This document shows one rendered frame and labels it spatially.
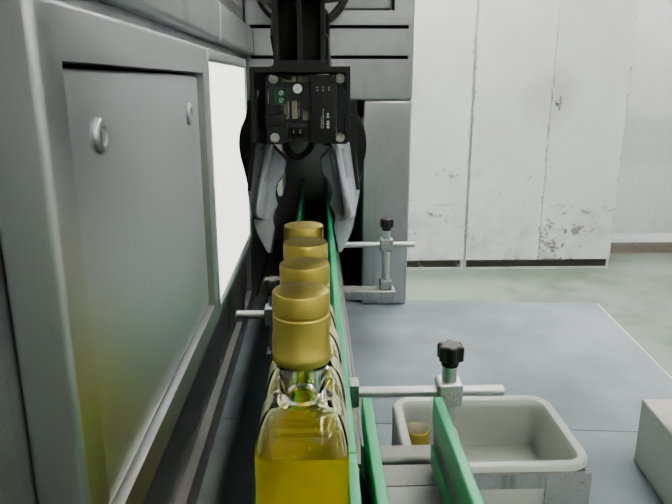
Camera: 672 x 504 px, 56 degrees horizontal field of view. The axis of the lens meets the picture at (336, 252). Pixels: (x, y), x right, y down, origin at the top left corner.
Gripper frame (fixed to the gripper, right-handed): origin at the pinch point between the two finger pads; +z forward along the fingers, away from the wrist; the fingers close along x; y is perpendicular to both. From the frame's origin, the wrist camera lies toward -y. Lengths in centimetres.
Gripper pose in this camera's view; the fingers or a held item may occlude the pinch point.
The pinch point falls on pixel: (304, 235)
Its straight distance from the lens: 54.1
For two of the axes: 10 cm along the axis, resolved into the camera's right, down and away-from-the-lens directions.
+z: 0.0, 9.6, 2.7
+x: 10.0, -0.1, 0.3
